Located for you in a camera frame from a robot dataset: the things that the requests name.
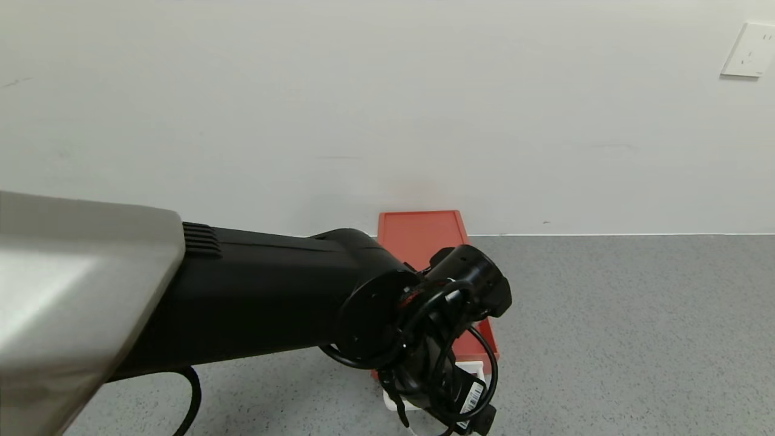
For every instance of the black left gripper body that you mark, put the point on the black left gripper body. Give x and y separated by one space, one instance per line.
473 399

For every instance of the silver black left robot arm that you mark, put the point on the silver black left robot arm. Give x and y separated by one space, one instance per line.
242 290

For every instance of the white wall socket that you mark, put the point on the white wall socket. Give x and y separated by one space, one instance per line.
751 51

